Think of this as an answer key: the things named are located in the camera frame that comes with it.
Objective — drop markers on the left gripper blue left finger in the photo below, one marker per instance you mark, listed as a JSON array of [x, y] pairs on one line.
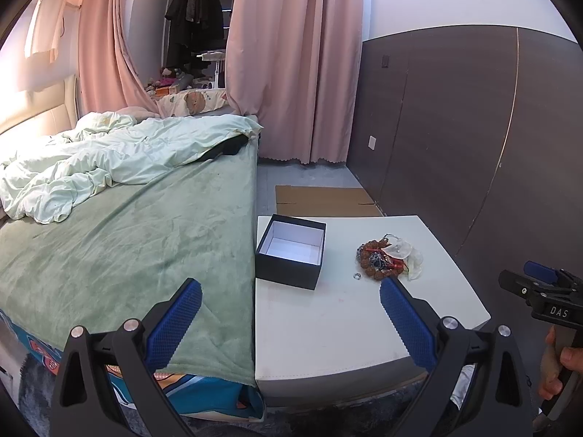
[[84, 401]]

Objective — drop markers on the white crumpled duvet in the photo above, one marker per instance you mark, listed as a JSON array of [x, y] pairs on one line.
[[45, 177]]

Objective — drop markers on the black jewelry box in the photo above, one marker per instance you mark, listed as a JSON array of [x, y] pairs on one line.
[[291, 251]]

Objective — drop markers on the flat cardboard sheet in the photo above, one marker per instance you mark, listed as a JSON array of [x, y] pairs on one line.
[[317, 201]]

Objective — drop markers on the green bed blanket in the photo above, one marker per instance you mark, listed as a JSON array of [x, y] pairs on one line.
[[132, 246]]

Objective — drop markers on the white wall socket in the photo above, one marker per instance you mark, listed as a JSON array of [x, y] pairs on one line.
[[372, 143]]

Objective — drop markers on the patterned pillow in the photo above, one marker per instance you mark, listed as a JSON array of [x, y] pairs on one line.
[[193, 102]]

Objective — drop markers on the white butterfly brooch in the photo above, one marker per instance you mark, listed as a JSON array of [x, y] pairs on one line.
[[398, 248]]

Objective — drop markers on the pink curtain right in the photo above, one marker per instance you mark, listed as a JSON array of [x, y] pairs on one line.
[[295, 65]]

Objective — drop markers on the person's right hand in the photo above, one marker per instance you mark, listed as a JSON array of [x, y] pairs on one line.
[[552, 362]]

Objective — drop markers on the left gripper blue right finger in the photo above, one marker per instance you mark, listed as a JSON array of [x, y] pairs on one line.
[[476, 383]]

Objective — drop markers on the black garment on bed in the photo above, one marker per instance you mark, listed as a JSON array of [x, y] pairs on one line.
[[229, 147]]

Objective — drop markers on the hanging dark clothes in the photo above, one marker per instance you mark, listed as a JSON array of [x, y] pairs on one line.
[[196, 26]]

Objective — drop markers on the pink curtain left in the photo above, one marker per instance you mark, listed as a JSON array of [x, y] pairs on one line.
[[107, 78]]

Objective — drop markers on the pink curtain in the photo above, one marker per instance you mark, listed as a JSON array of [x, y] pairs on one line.
[[107, 78], [295, 65]]

